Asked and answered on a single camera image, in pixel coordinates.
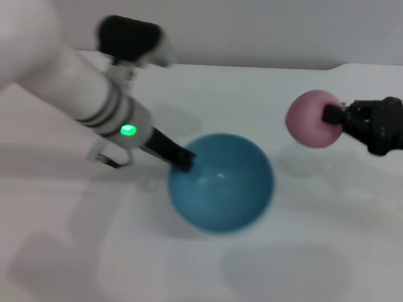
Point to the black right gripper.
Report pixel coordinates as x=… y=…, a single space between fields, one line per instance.
x=378 y=126

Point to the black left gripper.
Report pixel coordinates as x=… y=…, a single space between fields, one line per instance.
x=163 y=146

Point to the pink peach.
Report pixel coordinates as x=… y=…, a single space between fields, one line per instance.
x=307 y=118

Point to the blue bowl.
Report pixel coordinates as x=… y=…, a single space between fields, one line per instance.
x=220 y=195

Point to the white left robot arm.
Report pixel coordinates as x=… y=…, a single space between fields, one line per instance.
x=63 y=78

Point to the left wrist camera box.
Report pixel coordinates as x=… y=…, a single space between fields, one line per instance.
x=129 y=36

